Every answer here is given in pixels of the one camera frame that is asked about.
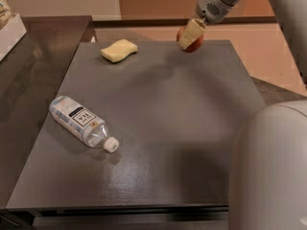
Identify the clear plastic water bottle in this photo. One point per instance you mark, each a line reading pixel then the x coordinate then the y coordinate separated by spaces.
pixel 84 124

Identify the red apple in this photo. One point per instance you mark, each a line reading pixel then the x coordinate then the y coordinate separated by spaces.
pixel 194 46

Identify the yellow sponge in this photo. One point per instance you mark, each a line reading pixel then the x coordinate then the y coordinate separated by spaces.
pixel 119 50

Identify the grey table with drawer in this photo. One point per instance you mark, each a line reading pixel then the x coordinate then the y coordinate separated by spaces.
pixel 175 116

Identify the white box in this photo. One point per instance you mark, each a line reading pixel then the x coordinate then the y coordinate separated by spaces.
pixel 10 35

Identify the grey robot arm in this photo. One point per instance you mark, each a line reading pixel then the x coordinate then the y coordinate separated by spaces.
pixel 268 172

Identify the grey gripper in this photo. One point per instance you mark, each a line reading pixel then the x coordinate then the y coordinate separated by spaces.
pixel 209 11

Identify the dark side table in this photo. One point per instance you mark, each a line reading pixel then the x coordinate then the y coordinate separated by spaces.
pixel 30 76

